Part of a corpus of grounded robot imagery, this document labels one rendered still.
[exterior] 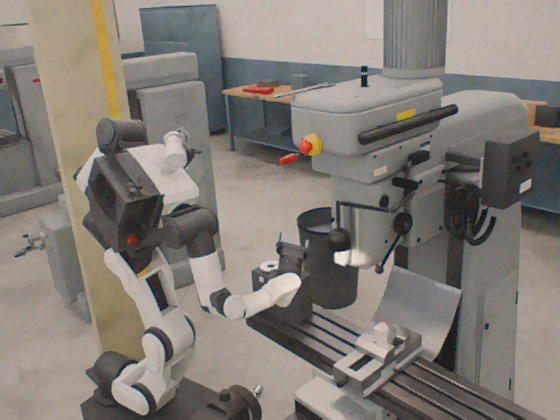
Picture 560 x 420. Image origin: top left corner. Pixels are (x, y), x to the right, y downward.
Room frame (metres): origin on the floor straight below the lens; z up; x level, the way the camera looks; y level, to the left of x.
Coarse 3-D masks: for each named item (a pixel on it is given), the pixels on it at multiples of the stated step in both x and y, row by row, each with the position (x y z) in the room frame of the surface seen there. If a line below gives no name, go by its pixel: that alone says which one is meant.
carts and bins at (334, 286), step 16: (320, 208) 3.91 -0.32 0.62; (304, 224) 3.82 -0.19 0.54; (320, 224) 3.88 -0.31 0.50; (304, 240) 3.56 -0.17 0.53; (320, 240) 3.47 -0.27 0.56; (320, 256) 3.48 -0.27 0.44; (320, 272) 3.49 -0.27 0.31; (336, 272) 3.47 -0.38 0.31; (352, 272) 3.52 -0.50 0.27; (320, 288) 3.50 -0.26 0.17; (336, 288) 3.48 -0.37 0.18; (352, 288) 3.54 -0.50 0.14; (320, 304) 3.52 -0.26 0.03; (336, 304) 3.49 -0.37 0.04
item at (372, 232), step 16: (400, 176) 1.66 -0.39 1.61; (336, 192) 1.67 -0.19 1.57; (352, 192) 1.62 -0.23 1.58; (368, 192) 1.59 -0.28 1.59; (384, 192) 1.61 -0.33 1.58; (400, 192) 1.66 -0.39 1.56; (352, 208) 1.62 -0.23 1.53; (400, 208) 1.66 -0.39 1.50; (352, 224) 1.62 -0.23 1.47; (368, 224) 1.59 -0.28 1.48; (384, 224) 1.61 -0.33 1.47; (352, 240) 1.62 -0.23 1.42; (368, 240) 1.59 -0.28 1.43; (384, 240) 1.61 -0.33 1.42; (400, 240) 1.67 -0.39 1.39; (352, 256) 1.62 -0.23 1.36; (368, 256) 1.59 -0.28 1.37; (384, 256) 1.64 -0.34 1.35
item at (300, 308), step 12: (264, 264) 2.06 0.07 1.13; (276, 264) 2.05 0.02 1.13; (252, 276) 2.03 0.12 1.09; (264, 276) 1.99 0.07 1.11; (252, 288) 2.03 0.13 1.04; (300, 288) 1.92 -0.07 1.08; (300, 300) 1.92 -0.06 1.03; (264, 312) 2.00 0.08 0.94; (276, 312) 1.95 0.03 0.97; (288, 312) 1.90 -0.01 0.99; (300, 312) 1.92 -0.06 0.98; (312, 312) 1.97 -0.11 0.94; (288, 324) 1.91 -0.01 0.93
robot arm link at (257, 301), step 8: (248, 296) 1.61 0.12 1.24; (256, 296) 1.62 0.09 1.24; (264, 296) 1.63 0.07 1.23; (248, 304) 1.58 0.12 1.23; (256, 304) 1.60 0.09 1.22; (264, 304) 1.62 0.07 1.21; (216, 312) 1.54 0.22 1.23; (248, 312) 1.57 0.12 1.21; (256, 312) 1.60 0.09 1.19; (232, 320) 1.53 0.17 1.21
